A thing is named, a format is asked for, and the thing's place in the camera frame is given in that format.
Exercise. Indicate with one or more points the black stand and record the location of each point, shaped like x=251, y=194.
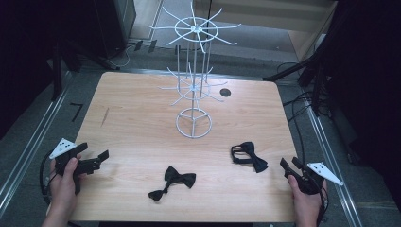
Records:
x=312, y=72
x=58, y=72

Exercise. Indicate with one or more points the black bow tie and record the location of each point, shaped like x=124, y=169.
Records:
x=176, y=179
x=255, y=160

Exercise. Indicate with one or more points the dark cabinet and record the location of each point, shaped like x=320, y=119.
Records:
x=115, y=25

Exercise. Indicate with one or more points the person's right hand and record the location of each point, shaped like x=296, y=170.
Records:
x=304, y=201

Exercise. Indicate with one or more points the metal floor rail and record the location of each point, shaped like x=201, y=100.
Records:
x=334, y=164
x=28, y=148

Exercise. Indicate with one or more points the person's left hand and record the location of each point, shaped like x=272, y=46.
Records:
x=63, y=189

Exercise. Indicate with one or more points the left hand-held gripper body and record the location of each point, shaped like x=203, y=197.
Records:
x=64, y=148

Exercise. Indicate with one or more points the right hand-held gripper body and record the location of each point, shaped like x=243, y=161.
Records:
x=318, y=171

